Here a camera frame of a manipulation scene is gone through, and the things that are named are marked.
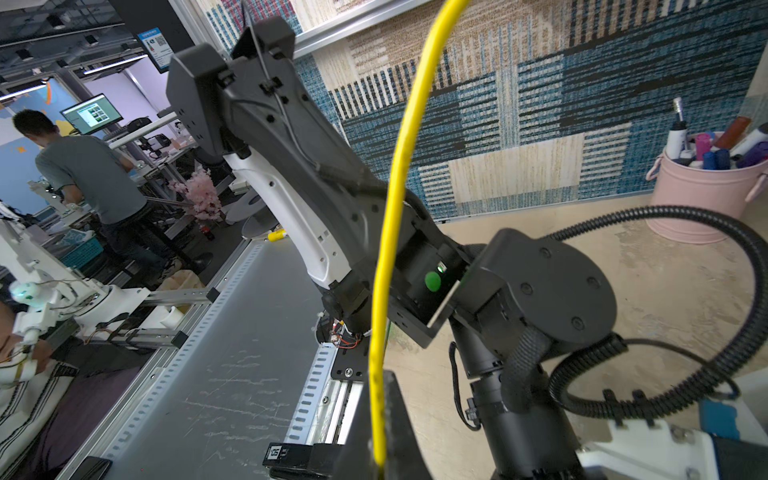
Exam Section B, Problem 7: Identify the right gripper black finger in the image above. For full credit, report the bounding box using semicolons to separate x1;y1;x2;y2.
331;370;432;480

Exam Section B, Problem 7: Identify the yellow cable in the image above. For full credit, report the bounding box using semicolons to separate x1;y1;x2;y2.
367;0;472;472

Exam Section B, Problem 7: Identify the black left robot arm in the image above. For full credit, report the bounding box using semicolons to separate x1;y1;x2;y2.
167;17;767;479

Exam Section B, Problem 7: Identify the pink pen cup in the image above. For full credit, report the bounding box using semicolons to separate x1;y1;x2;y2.
645;97;767;218

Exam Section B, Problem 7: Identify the person in grey shirt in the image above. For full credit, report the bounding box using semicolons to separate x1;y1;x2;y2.
12;109;188;281

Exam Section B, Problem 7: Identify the computer monitor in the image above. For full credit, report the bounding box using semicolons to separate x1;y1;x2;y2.
60;94;123;135

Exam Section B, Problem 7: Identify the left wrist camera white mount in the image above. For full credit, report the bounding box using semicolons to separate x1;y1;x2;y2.
577;400;767;479

